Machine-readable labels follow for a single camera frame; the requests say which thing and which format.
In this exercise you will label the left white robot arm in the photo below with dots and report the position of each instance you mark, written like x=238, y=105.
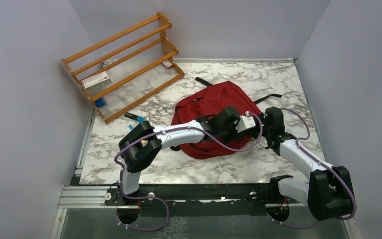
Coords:
x=142, y=144

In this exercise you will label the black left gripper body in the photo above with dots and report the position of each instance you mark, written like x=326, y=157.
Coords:
x=230, y=134

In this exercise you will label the red student backpack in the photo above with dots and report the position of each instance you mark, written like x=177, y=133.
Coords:
x=210, y=101

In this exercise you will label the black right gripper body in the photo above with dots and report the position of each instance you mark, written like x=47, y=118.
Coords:
x=266, y=130

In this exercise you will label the white red small box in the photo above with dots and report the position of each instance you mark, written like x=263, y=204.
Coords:
x=96, y=82

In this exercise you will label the orange wooden shelf rack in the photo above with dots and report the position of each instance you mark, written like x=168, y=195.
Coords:
x=139, y=61

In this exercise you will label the blue small object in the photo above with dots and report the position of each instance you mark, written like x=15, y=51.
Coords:
x=100, y=102

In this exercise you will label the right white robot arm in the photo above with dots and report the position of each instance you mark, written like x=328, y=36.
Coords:
x=313, y=171

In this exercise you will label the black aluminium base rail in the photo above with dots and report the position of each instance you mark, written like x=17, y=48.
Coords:
x=256, y=199

